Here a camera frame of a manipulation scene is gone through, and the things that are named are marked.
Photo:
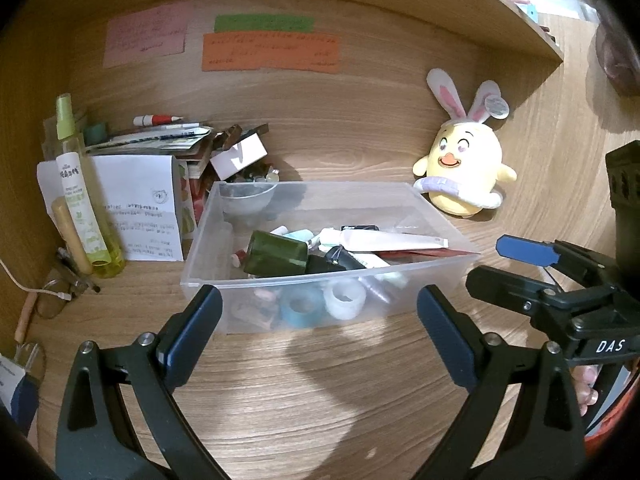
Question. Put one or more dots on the white handwritten paper sheet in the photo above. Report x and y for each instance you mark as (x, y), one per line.
(140, 185)

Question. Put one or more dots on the brown crumpled packets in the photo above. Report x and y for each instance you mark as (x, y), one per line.
(235, 135)

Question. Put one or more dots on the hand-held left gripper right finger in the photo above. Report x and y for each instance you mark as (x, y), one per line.
(447, 340)

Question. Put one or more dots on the red white marker pen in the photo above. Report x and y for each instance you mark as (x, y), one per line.
(155, 120)

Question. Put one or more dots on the fruit print carton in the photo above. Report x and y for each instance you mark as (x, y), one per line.
(186, 210)

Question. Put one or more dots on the white and blue carton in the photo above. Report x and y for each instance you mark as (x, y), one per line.
(12, 385)

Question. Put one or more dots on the clear tape roll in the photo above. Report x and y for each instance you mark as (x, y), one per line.
(332, 307)

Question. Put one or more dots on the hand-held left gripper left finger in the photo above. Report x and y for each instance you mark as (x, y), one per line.
(190, 330)

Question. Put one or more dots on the wooden shelf board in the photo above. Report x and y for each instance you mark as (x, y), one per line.
(525, 35)

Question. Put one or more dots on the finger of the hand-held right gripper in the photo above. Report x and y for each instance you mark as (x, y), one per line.
(500, 285)
(525, 250)

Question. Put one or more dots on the person's right hand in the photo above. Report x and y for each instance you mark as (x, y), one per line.
(586, 390)

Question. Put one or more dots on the row of small trinkets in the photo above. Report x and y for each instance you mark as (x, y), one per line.
(527, 10)

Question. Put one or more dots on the green sticky note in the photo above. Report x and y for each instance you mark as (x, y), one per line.
(265, 23)

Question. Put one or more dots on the dark red foil packet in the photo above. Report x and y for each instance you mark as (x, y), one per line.
(450, 252)

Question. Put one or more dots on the thin frame eyeglasses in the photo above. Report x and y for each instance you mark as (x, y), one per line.
(50, 305)

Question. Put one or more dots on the beige stick tube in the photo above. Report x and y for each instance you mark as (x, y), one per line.
(67, 230)

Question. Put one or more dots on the pale squeeze tube white cap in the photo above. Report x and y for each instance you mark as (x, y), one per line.
(390, 241)

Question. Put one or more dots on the pink small item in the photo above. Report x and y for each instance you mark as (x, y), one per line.
(265, 296)

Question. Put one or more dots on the clear plastic storage bin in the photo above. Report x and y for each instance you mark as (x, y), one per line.
(210, 260)

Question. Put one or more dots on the dark green pump bottle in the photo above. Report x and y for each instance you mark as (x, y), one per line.
(275, 255)

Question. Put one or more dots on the black flat case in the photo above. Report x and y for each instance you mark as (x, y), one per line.
(360, 228)

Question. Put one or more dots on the white bowl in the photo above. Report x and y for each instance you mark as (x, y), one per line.
(247, 202)

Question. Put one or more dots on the dark translucent bag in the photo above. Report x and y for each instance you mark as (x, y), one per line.
(620, 60)

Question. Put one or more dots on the green spray bottle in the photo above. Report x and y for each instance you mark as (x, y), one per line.
(75, 185)

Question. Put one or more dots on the plain white paper sheet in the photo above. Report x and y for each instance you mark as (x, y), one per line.
(46, 185)

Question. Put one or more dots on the yellow chick plush bunny ears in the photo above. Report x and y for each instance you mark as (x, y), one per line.
(465, 160)

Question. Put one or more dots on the pink white small box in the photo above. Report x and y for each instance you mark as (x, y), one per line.
(240, 155)

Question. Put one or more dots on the stack of papers and booklets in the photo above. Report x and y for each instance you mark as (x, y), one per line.
(150, 142)

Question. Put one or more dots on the blue tape roll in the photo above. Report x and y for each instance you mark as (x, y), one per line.
(290, 317)

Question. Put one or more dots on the cluster of small bottles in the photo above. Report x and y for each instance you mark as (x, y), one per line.
(255, 174)

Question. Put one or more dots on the metal clip tool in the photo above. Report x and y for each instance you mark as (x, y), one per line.
(75, 272)

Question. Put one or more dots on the orange sticky note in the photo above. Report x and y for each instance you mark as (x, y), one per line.
(270, 52)

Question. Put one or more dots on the pink sticky note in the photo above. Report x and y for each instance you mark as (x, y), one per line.
(145, 35)

